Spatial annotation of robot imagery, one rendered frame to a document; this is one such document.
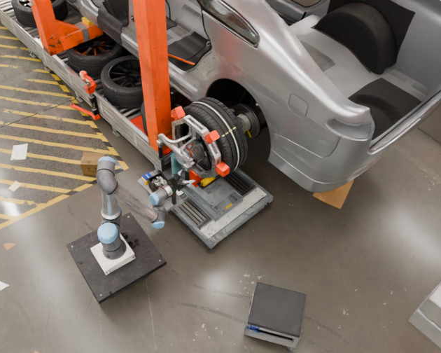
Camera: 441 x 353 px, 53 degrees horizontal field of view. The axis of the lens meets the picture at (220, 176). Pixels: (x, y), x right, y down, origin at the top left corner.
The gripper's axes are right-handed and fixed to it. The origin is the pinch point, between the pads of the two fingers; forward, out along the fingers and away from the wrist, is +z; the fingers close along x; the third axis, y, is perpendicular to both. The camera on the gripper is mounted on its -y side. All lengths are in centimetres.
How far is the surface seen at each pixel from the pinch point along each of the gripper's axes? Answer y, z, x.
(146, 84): -43, 12, -65
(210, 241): 75, 4, 24
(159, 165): 64, 20, -69
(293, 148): -25, 64, 48
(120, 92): 33, 37, -153
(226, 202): 68, 41, 5
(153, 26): -96, 16, -56
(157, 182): 26.0, -11.9, -27.4
